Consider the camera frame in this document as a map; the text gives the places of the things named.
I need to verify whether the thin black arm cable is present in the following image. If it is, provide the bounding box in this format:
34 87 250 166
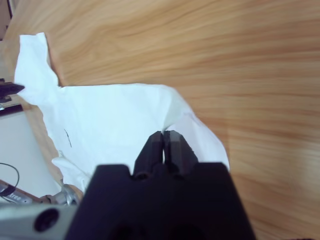
0 162 20 198

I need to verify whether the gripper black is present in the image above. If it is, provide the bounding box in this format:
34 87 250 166
0 78 26 103

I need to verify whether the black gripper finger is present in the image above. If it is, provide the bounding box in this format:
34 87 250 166
163 129 200 180
134 131 165 180

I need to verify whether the white t-shirt with black logo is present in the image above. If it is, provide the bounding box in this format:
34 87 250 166
14 32 231 196

